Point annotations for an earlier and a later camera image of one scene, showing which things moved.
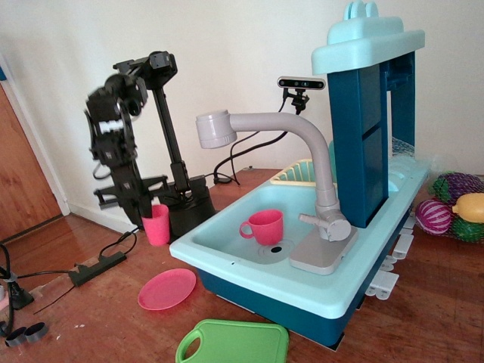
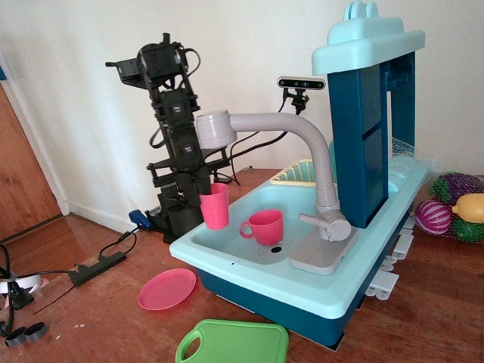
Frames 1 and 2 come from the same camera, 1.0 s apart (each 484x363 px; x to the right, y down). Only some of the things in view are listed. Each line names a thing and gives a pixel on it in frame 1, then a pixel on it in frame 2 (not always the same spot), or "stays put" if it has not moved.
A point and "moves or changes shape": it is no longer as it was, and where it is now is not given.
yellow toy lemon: [470, 206] stays put
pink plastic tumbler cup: [158, 226] moves or changes shape
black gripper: [129, 189] to [188, 160]
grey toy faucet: [330, 243] stays put
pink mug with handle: [266, 225] stays put
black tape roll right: [35, 332] stays put
